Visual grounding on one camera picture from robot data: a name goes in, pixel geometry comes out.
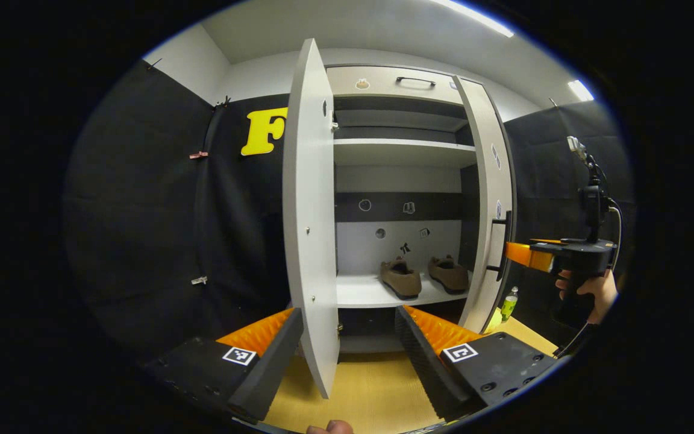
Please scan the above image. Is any white and grey shoe cabinet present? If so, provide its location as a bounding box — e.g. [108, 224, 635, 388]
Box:
[282, 37, 516, 400]

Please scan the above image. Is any black door handle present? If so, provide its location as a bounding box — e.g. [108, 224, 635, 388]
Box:
[486, 210, 513, 282]

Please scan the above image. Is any grey cabinet shelf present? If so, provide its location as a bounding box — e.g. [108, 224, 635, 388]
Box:
[335, 110, 468, 130]

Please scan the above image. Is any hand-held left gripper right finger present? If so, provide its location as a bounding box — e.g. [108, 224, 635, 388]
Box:
[394, 304, 558, 421]

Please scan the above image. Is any white cabinet door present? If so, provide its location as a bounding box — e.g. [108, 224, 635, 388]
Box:
[452, 75, 515, 335]
[282, 37, 342, 400]

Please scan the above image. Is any white cabinet shelf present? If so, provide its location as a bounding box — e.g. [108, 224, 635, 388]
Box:
[336, 271, 474, 308]
[333, 139, 477, 168]

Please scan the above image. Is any long ceiling light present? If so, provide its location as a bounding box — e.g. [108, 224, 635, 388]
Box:
[567, 80, 595, 102]

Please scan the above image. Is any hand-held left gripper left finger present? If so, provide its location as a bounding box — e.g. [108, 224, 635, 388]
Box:
[142, 307, 304, 423]

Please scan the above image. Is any brown fuzzy shoe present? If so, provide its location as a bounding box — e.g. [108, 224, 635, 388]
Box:
[427, 254, 470, 295]
[380, 256, 423, 300]

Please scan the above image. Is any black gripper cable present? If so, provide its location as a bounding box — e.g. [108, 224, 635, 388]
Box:
[555, 198, 624, 358]

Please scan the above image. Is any green plastic bottle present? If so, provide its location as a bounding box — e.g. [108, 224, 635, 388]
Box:
[499, 286, 519, 323]

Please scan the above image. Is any beige cabinet drawer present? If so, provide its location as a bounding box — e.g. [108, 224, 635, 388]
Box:
[326, 65, 465, 104]

